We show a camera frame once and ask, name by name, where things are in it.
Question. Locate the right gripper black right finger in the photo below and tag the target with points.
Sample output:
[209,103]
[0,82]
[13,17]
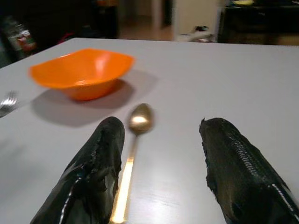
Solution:
[243,177]

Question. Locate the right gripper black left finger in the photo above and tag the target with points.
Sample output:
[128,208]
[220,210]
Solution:
[93,177]

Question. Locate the gold metal spoon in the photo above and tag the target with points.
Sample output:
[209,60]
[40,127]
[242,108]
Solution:
[140,119]

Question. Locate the orange plastic bowl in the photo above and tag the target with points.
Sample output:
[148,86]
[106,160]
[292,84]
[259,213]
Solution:
[81,70]

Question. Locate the silver metal fork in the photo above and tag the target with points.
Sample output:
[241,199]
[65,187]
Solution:
[9,102]

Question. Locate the white cloth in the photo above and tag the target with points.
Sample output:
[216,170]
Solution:
[198,35]

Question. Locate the dark shelf unit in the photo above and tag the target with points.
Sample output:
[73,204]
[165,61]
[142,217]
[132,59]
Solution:
[261,21]

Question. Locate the shiny colourful snack bag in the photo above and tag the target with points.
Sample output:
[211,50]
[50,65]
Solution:
[21,35]

